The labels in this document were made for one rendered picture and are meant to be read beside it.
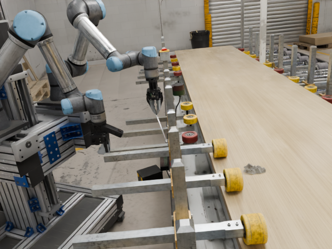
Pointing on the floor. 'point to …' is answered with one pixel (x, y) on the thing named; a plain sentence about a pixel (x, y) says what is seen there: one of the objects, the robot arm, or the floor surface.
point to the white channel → (263, 30)
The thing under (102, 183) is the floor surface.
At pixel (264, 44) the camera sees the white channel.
